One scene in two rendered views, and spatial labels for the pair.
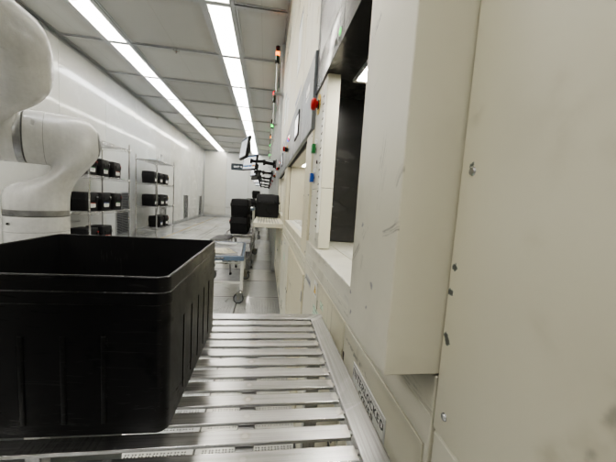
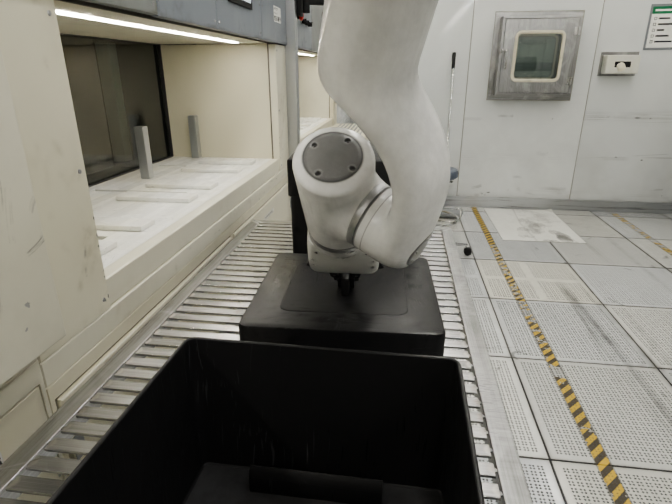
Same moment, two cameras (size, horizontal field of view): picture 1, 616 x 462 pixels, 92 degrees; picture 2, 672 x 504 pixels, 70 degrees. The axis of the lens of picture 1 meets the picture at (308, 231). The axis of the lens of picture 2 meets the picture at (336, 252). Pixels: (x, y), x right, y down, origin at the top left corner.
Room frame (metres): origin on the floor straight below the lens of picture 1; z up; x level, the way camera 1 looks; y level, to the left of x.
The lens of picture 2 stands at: (0.67, 0.41, 1.19)
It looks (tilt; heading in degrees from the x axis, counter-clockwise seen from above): 21 degrees down; 196
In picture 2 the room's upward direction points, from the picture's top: straight up
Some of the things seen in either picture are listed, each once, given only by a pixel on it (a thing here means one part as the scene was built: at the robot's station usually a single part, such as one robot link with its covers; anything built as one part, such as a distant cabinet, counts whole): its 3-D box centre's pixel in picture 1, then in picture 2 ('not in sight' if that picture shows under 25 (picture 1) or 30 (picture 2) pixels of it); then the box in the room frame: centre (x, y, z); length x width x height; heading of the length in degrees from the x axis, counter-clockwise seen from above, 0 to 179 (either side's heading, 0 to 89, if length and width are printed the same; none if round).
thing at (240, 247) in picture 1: (225, 268); not in sight; (3.16, 0.86, 0.24); 0.97 x 0.52 x 0.48; 11
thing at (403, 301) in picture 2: not in sight; (346, 305); (-0.02, 0.23, 0.83); 0.29 x 0.29 x 0.13; 11
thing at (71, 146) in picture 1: (54, 165); not in sight; (0.72, 0.61, 1.07); 0.19 x 0.12 x 0.24; 125
